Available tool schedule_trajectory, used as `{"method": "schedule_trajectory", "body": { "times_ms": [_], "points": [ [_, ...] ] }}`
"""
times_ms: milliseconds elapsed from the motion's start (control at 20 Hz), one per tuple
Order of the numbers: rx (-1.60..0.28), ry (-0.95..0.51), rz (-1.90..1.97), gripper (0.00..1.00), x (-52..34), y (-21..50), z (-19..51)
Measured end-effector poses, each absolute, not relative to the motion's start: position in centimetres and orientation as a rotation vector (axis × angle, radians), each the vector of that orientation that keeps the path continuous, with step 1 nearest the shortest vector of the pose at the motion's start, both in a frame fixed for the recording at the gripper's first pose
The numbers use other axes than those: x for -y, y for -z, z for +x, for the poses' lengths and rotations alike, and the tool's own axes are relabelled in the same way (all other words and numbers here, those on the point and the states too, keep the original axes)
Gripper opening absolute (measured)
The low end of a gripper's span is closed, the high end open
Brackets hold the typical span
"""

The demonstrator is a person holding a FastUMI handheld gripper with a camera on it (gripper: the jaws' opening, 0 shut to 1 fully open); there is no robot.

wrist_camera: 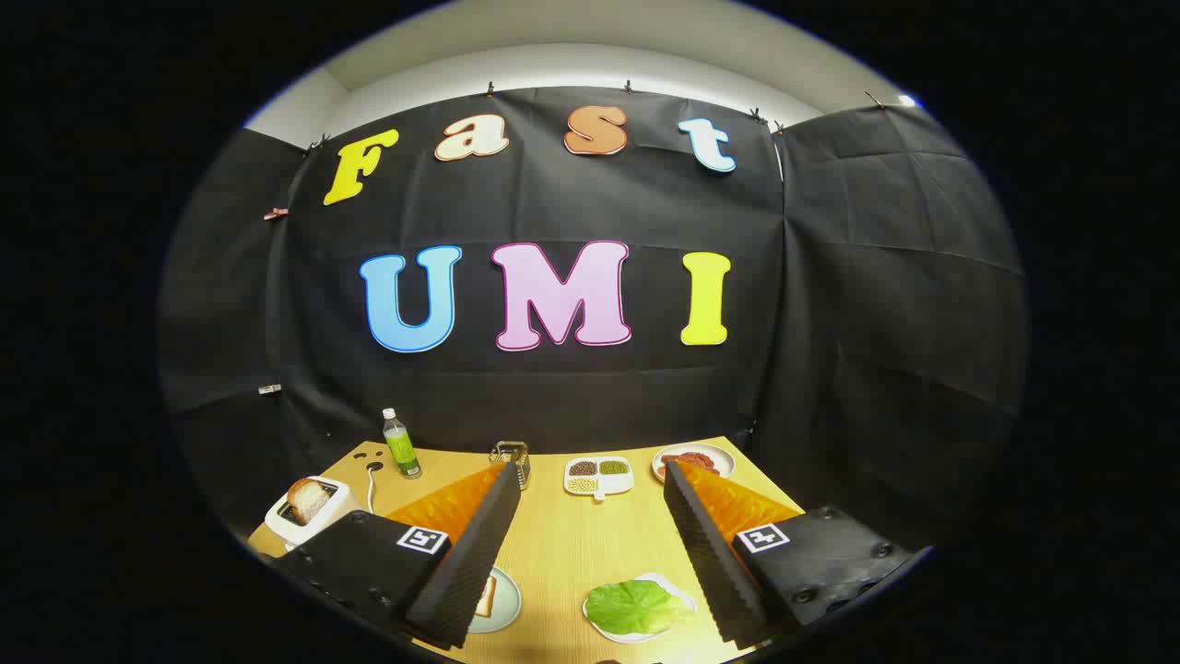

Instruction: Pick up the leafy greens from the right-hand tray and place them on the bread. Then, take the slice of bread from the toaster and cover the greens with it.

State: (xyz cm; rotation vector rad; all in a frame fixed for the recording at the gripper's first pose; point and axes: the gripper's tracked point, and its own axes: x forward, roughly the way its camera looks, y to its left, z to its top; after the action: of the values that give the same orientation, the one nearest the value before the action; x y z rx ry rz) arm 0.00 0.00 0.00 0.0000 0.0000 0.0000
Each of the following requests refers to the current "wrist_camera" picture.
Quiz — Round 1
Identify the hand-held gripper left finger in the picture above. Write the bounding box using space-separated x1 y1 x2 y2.
277 461 525 651

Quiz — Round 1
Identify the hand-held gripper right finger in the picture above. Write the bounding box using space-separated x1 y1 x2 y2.
662 459 923 646

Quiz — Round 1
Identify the green lettuce leaf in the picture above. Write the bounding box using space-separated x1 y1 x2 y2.
584 579 688 635

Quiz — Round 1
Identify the toasted bread slice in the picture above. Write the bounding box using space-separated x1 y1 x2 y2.
287 478 333 525

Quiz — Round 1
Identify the white square plate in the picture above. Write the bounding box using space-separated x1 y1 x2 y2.
582 572 698 644

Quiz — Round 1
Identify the pale green round plate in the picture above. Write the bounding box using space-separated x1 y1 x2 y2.
468 565 523 634

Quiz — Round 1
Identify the white oval plate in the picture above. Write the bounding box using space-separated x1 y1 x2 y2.
651 444 737 485

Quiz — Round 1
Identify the green label plastic bottle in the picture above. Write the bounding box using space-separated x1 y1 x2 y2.
382 409 423 480

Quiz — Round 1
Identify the white divided dish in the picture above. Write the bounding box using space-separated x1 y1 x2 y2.
563 456 635 502

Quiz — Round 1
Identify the white toaster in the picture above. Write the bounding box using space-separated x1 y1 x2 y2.
265 476 362 551

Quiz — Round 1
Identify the black backdrop cloth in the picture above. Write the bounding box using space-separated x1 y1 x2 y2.
159 85 1029 554

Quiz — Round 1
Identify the wire utensil holder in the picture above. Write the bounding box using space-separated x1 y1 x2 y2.
489 441 532 490

